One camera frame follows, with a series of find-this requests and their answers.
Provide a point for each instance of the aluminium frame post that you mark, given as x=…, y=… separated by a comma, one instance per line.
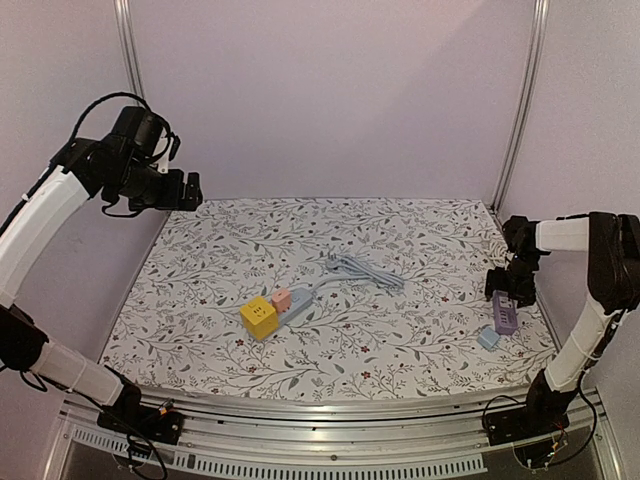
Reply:
x=125, y=29
x=527, y=90

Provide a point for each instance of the blue power strip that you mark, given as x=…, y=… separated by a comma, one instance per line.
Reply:
x=301, y=299

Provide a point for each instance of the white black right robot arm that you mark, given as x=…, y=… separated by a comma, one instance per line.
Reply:
x=611, y=242

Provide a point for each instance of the right aluminium frame post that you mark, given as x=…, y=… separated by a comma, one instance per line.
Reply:
x=527, y=90

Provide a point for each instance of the yellow cube socket adapter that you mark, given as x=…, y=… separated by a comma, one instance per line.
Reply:
x=259, y=318

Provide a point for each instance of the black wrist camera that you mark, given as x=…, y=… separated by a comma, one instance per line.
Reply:
x=520, y=235
x=146, y=138

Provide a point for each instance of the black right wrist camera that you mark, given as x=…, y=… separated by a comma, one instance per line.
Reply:
x=520, y=235

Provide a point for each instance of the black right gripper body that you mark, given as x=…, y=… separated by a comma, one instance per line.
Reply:
x=516, y=280

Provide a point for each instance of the left aluminium frame post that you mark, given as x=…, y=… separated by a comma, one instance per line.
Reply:
x=125, y=29

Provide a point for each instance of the pink plug adapter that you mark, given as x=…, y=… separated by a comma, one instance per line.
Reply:
x=281, y=300

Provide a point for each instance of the aluminium front rail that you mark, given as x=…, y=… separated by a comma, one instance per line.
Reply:
x=427, y=437

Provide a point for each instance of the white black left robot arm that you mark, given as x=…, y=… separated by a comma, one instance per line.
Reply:
x=131, y=162

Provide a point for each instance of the light blue plug adapter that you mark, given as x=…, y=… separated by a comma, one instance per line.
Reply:
x=488, y=338

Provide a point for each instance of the floral patterned table mat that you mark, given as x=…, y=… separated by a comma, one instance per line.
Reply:
x=398, y=302

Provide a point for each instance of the purple power strip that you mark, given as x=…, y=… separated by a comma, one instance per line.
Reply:
x=505, y=313

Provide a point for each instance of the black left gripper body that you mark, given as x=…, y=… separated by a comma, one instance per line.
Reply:
x=148, y=192

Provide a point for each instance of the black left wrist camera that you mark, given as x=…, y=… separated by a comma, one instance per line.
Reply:
x=146, y=138

